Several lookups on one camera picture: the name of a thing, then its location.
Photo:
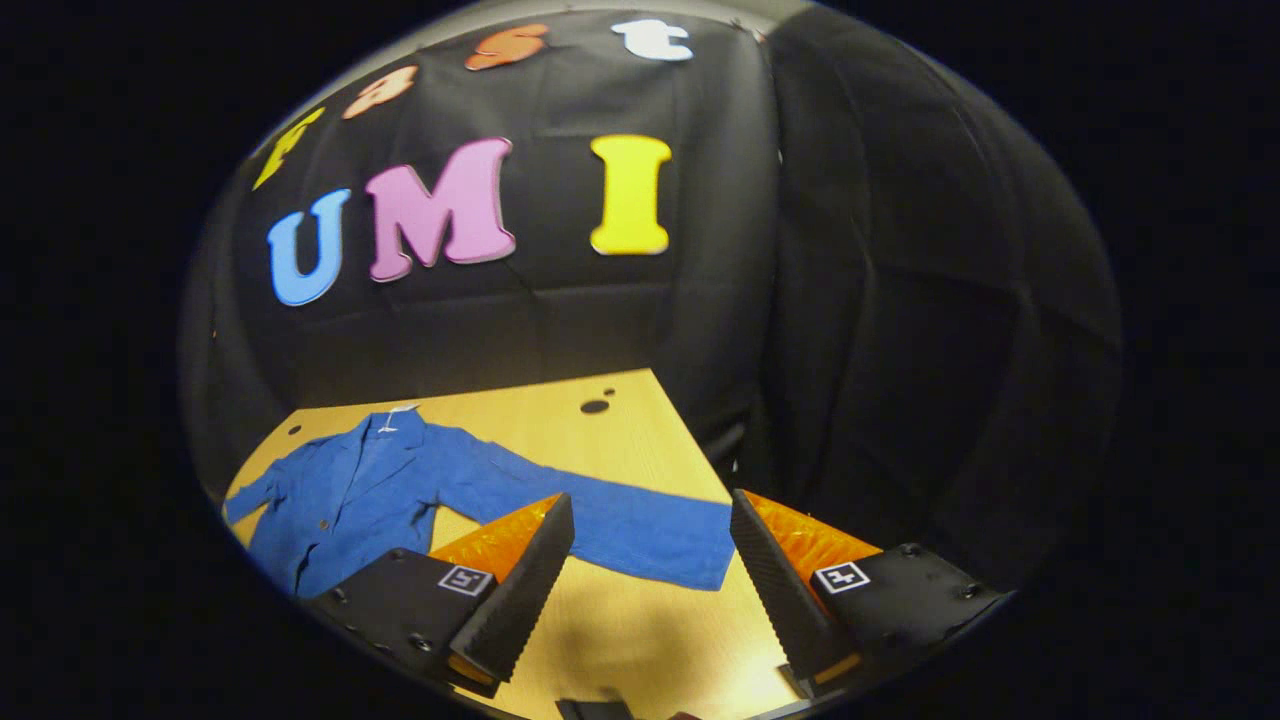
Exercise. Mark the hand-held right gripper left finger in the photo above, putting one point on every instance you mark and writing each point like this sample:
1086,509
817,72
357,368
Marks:
525,590

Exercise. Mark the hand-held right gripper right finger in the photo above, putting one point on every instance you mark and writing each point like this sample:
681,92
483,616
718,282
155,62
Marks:
780,600

